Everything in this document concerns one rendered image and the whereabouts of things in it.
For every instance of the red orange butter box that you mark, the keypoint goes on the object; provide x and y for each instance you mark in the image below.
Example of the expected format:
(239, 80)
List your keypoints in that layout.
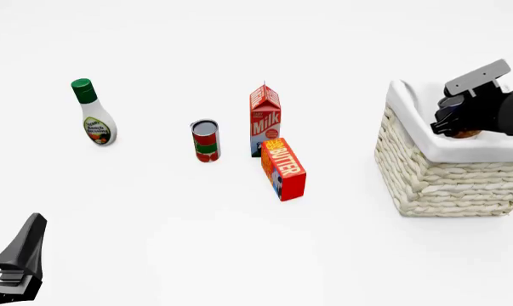
(286, 170)

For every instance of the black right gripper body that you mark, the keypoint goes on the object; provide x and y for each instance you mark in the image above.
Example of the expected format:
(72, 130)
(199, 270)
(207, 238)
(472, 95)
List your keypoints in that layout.
(469, 114)

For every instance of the red green labelled tin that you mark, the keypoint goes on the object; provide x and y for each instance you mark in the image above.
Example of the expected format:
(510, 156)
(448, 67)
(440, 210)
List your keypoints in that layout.
(206, 141)

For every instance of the red white milk carton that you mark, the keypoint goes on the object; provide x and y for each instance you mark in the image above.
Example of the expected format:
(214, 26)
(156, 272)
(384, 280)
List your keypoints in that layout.
(264, 121)

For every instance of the grey plate on black stalk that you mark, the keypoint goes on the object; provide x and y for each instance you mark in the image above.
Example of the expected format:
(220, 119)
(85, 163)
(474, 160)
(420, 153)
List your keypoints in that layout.
(477, 76)

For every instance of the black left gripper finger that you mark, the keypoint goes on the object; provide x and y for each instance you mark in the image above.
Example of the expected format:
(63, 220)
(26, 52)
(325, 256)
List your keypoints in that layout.
(24, 248)

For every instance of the woven basket with white liner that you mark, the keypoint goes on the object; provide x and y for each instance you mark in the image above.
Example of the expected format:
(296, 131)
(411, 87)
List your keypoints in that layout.
(443, 185)

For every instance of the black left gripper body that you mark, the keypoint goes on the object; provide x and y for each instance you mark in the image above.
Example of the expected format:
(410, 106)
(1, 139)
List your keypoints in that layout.
(9, 288)

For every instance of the brown soup tin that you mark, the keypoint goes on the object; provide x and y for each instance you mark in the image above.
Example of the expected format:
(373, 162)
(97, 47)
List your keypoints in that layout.
(465, 134)

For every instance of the ranch dressing bottle green cap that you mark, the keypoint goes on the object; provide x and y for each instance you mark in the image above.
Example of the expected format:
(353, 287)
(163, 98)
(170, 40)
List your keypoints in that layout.
(95, 114)

